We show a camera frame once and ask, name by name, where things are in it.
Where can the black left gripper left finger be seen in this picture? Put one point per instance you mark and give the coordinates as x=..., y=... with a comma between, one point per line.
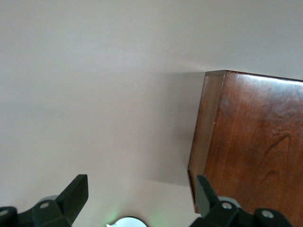
x=69, y=205

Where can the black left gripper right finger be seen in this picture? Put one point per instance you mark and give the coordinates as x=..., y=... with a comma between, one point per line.
x=209, y=209

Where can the dark wooden drawer cabinet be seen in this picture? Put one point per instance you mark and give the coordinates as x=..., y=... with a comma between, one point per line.
x=255, y=142

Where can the brown table cover sheet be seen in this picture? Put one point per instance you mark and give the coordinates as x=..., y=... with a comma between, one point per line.
x=71, y=71

